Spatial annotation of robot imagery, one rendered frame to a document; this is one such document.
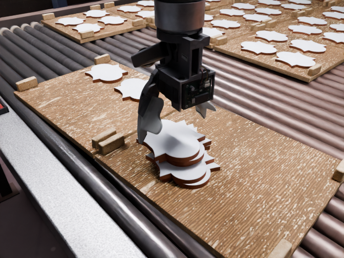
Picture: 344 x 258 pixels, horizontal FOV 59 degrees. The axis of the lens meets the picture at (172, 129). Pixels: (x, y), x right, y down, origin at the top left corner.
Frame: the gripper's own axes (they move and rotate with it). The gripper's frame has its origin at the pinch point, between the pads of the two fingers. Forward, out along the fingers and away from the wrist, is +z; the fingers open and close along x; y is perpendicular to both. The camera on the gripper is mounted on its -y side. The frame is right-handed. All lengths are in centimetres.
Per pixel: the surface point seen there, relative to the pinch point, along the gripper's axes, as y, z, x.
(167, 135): -0.8, 1.8, -0.5
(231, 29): -59, 8, 74
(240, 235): 21.5, 7.8, -1.6
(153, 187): 4.7, 7.7, -7.5
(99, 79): -43.2, 6.7, 2.6
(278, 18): -60, 8, 108
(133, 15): -108, 8, 50
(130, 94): -28.1, 6.5, 5.5
